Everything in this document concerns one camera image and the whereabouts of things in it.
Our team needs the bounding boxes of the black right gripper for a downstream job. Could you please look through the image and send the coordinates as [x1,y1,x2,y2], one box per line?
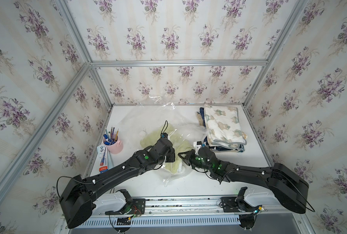
[177,150,213,174]

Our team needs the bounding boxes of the light green knitted blanket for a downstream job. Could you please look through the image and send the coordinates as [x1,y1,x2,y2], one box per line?
[140,130,193,175]

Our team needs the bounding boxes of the beige floral fleece blanket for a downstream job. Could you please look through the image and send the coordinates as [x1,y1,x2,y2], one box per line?
[196,112,205,127]

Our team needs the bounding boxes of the clear plastic vacuum bag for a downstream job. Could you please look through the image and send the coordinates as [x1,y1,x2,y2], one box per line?
[119,96,206,186]

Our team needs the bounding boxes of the white green trimmed blanket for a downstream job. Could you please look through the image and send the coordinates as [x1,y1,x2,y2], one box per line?
[204,104,247,149]

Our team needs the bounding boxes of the navy star pattern blanket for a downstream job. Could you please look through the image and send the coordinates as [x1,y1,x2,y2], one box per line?
[198,107,245,153]

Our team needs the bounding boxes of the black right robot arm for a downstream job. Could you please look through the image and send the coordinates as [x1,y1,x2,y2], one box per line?
[178,147,314,214]

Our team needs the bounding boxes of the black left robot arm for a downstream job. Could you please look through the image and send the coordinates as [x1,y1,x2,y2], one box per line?
[59,138,175,229]

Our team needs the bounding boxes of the pink pen cup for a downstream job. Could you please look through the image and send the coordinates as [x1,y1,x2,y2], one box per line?
[103,138,123,155]

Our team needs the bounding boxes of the blue pen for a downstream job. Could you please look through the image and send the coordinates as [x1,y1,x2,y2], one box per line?
[103,134,113,145]

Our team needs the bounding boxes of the white toothpaste box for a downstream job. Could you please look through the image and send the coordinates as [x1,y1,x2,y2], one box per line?
[97,145,114,173]

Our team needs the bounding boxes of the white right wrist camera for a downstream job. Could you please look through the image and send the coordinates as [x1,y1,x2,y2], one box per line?
[193,141,206,150]

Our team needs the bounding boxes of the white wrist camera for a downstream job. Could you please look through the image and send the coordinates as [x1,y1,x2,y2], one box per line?
[193,141,206,150]
[160,133,169,140]

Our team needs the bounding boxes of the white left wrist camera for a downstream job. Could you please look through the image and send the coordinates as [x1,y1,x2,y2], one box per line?
[160,133,169,140]

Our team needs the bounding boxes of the aluminium mounting rail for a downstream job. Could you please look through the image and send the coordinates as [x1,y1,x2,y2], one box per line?
[60,193,304,218]

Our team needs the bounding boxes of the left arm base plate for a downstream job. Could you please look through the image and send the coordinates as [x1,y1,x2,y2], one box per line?
[105,199,146,215]

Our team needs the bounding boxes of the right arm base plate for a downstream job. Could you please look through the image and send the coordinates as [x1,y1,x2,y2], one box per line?
[219,197,265,214]

